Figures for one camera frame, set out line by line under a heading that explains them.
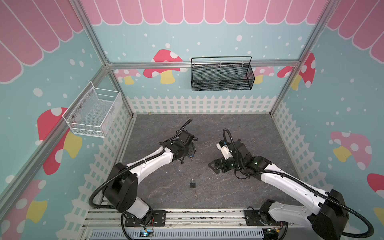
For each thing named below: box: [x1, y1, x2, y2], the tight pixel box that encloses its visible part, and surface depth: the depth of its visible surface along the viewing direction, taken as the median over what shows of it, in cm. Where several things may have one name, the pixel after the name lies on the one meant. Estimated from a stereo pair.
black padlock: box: [189, 178, 196, 189], surface depth 87 cm
